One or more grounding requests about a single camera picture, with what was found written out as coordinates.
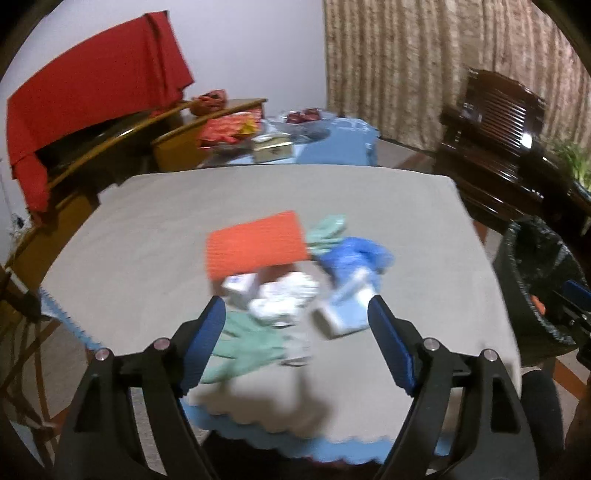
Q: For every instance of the dark wooden chair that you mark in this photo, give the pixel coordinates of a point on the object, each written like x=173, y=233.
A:
x=498, y=152

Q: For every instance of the glass plate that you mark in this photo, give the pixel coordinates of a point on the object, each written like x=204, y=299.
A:
x=226, y=146

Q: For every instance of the glass fruit bowl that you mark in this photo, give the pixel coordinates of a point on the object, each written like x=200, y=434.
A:
x=302, y=129

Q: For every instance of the black television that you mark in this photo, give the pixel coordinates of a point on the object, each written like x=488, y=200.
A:
x=78, y=143

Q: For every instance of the wooden chair frame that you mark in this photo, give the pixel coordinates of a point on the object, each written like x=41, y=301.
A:
x=18, y=295

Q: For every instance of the long white blue box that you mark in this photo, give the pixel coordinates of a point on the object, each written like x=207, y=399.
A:
x=346, y=314

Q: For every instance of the black bin with bag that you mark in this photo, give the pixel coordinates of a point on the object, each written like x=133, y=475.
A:
x=512, y=277

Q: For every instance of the blue scalloped tablecloth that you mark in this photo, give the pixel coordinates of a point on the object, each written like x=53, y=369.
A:
x=323, y=450

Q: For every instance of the gold tissue box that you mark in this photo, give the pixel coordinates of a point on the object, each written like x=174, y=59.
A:
x=272, y=150

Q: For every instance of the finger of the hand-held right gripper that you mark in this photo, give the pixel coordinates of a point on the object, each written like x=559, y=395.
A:
x=577, y=295
x=575, y=327

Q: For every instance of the red crumpled bag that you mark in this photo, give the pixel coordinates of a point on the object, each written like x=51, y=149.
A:
x=210, y=101

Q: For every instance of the white tissue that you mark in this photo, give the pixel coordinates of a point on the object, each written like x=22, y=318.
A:
x=284, y=297

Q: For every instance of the red cloth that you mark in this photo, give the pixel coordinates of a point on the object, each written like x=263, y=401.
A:
x=92, y=83

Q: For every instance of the grey tablecloth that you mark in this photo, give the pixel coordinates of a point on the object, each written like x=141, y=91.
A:
x=161, y=221

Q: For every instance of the beige patterned curtain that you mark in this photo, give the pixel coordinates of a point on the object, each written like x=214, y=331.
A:
x=415, y=60

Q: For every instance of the light blue table cloth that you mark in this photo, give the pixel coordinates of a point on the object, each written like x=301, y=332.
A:
x=337, y=147

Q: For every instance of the small white box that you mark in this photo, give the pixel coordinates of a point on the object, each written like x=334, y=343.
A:
x=240, y=288

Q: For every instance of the orange scrap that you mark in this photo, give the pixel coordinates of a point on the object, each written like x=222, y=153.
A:
x=538, y=304

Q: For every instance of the wooden cabinet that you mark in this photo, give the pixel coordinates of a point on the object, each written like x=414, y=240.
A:
x=41, y=240

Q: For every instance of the green potted plant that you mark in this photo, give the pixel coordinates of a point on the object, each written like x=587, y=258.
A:
x=577, y=159

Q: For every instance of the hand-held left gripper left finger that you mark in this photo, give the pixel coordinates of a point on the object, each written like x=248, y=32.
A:
x=207, y=332

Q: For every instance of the orange cloth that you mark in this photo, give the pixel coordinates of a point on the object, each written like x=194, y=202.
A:
x=256, y=244

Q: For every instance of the green rubber glove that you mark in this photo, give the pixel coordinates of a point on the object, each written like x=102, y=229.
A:
x=244, y=346
x=325, y=230

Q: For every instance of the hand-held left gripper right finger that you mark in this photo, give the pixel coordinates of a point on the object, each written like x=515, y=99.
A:
x=390, y=341

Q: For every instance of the red snack bag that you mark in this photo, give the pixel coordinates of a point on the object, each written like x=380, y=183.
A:
x=221, y=129

